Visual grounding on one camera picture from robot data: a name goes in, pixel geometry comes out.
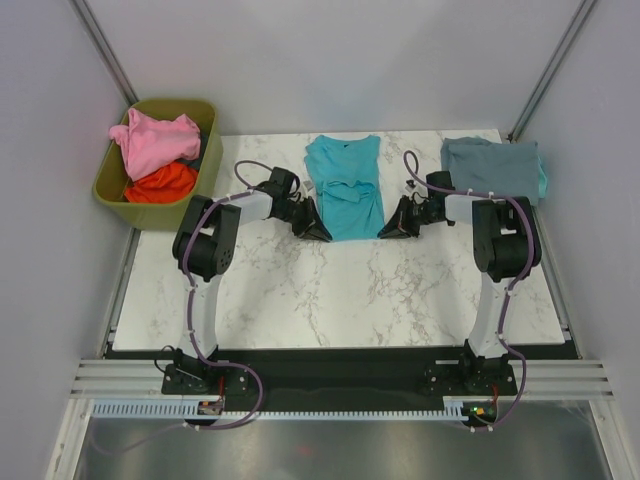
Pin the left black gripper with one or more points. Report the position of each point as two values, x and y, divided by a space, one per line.
308 228

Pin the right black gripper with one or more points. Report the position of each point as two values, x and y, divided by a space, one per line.
395 229

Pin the turquoise t shirt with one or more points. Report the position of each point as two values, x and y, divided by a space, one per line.
345 175

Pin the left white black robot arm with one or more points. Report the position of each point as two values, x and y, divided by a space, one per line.
204 248

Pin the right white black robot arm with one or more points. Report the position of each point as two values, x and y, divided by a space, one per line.
505 247

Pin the folded grey t shirt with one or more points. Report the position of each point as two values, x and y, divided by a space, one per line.
485 166

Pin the orange t shirt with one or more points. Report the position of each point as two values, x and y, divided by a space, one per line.
169 184

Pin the folded light teal t shirt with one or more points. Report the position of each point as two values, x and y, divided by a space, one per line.
543 181

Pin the pink t shirt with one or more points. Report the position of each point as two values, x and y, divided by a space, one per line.
148 144

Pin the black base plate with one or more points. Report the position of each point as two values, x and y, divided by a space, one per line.
347 379

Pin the white slotted cable duct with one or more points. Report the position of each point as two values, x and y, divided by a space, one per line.
195 410

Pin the right grey frame post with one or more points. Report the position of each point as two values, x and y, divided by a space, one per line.
561 52

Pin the grey metal frame post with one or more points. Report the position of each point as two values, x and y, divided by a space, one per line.
102 45

